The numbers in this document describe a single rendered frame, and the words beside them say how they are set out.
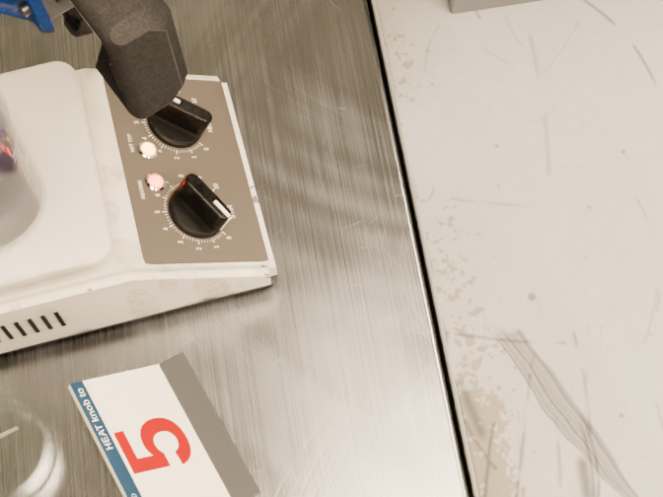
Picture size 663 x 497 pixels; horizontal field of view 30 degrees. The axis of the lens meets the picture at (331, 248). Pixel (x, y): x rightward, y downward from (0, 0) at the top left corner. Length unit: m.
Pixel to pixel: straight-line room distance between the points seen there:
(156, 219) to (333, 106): 0.15
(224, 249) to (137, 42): 0.24
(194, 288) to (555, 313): 0.20
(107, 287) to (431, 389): 0.18
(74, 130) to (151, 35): 0.22
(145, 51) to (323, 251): 0.28
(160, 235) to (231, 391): 0.10
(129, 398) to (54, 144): 0.14
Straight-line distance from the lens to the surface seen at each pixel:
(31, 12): 0.50
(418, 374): 0.68
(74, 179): 0.64
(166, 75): 0.47
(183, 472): 0.65
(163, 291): 0.66
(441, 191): 0.72
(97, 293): 0.64
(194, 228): 0.66
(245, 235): 0.67
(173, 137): 0.68
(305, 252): 0.70
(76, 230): 0.63
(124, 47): 0.44
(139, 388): 0.67
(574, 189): 0.73
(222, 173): 0.69
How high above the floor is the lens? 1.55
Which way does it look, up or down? 67 degrees down
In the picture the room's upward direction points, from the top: 4 degrees counter-clockwise
